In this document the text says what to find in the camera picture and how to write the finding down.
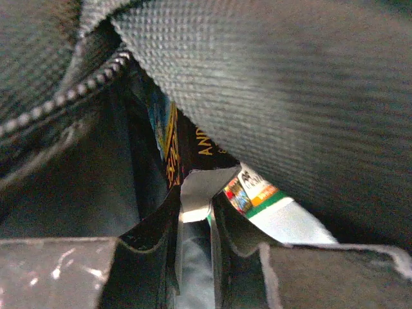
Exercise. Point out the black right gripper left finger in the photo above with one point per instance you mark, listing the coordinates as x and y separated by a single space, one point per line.
136 270

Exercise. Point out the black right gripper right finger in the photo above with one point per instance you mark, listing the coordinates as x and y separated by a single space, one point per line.
253 270

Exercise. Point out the black student backpack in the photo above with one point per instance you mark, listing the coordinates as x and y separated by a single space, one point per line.
315 95

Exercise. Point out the black yellow treehouse book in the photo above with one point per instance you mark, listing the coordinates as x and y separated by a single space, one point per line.
191 159

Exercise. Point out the green coin book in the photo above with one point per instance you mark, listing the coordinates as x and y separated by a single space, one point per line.
273 211

